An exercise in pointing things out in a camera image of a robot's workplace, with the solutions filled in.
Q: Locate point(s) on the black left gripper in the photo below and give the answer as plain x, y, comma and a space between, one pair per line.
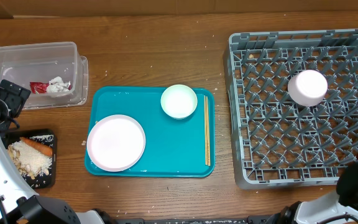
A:
12, 94

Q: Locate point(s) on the red snack wrapper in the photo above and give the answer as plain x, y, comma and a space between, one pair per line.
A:
38, 87

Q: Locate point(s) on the pile of peanut shells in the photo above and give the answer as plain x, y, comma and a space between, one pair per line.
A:
17, 161

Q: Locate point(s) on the white tissue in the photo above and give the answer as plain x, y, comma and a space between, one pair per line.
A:
57, 85

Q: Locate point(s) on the orange carrot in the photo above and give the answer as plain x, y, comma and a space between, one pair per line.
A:
43, 149

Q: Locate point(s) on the pile of white rice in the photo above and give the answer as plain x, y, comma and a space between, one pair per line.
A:
31, 157

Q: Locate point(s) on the large white plate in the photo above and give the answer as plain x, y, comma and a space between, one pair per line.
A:
116, 143

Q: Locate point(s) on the white bowl with cup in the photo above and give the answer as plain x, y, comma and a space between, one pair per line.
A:
179, 101

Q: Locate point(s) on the wooden chopstick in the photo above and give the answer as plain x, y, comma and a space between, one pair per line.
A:
205, 130
208, 134

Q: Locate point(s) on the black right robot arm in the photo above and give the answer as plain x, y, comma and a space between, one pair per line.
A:
338, 206

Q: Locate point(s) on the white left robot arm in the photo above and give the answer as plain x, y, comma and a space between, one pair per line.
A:
18, 201

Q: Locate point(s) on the black waste tray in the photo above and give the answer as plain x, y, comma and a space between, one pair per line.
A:
37, 170

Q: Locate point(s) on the clear plastic bin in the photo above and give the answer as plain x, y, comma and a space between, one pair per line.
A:
24, 64

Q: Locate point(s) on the teal plastic tray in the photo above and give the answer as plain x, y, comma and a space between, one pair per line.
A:
174, 147

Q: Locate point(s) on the grey plastic dish rack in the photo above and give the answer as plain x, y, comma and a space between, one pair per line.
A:
275, 141

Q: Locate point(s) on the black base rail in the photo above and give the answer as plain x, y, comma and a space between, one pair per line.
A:
255, 219

